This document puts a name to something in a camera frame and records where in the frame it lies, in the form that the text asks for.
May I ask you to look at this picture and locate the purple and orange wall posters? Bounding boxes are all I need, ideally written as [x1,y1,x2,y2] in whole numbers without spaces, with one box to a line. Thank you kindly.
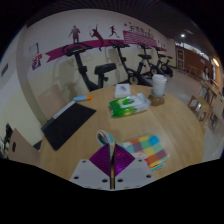
[29,42,44,71]

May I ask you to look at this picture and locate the small white tissue pack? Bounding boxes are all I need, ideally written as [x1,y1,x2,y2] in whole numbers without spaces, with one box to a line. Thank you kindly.
[114,83,132,99]

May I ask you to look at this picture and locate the round wooden coaster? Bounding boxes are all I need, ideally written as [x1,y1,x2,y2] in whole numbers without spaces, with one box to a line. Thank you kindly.
[148,94,166,107]

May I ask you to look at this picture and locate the wooden chair with handle hole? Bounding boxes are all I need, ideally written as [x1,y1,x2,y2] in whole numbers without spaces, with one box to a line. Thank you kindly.
[8,128,41,168]
[36,83,68,119]

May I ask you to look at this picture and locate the dark wall sign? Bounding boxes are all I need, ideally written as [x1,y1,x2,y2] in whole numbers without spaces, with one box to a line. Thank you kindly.
[0,63,9,78]

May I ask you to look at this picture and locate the person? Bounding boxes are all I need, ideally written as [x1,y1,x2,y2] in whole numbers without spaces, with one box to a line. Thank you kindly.
[201,65,212,81]

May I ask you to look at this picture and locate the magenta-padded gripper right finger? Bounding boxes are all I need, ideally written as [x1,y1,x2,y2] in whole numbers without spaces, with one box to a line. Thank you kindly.
[114,143,157,191]

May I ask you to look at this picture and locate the black exercise bike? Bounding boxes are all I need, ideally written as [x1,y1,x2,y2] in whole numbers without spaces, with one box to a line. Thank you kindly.
[62,42,118,93]
[154,46,175,78]
[138,42,168,79]
[108,39,153,87]

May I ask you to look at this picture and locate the multicolour checkered towel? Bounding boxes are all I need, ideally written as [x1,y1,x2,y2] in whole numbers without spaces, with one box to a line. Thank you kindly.
[95,129,171,191]

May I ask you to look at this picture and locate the white lidded cup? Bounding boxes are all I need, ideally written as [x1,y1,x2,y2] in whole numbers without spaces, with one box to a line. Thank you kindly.
[151,73,168,98]

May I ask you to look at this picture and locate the blue and orange tube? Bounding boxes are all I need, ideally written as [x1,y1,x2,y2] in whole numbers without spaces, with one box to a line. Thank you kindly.
[73,93,94,102]

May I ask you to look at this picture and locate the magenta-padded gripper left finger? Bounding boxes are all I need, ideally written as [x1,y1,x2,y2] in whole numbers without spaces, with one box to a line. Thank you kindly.
[69,143,113,191]

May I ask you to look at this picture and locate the green wet wipes pack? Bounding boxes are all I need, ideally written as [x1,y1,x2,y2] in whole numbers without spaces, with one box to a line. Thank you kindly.
[108,92,152,118]

